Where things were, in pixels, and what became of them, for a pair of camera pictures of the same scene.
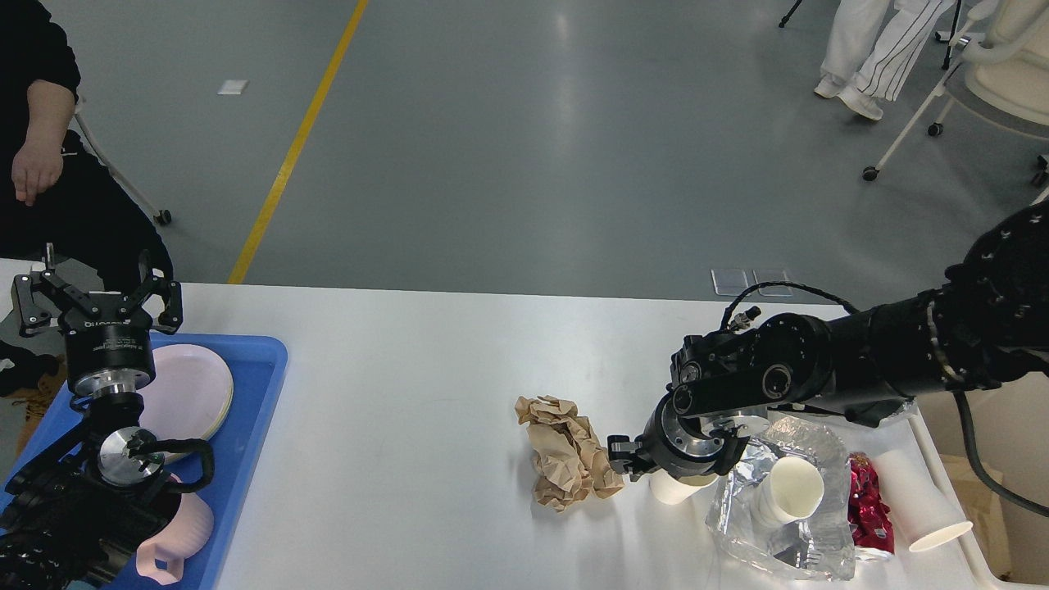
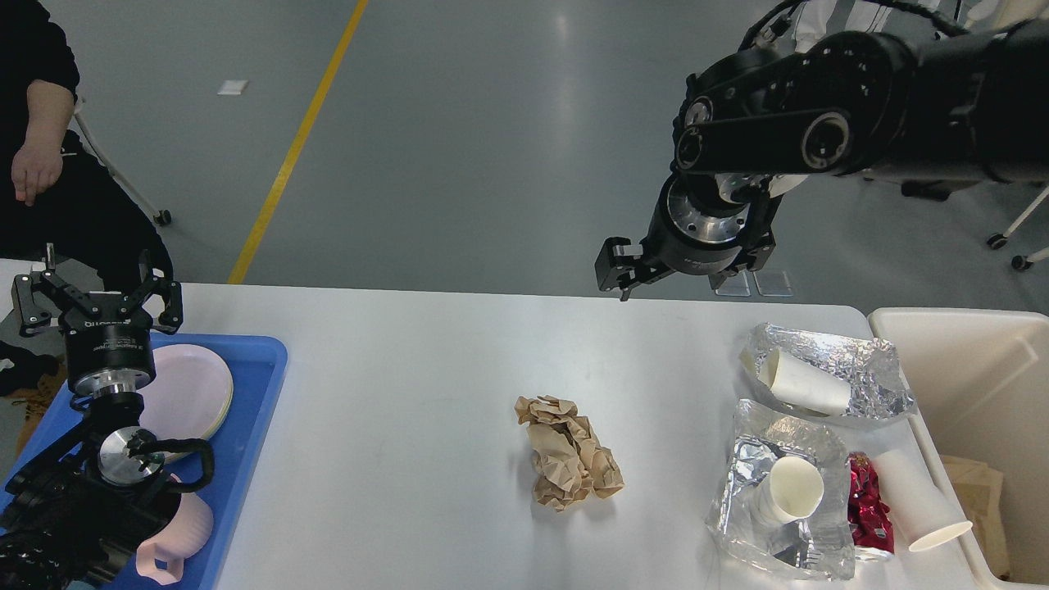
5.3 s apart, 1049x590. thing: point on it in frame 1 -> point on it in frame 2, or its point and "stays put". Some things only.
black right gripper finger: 627,456 -> 615,263
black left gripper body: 108,353 stays put
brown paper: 569,465 stays put
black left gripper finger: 154,282 stays put
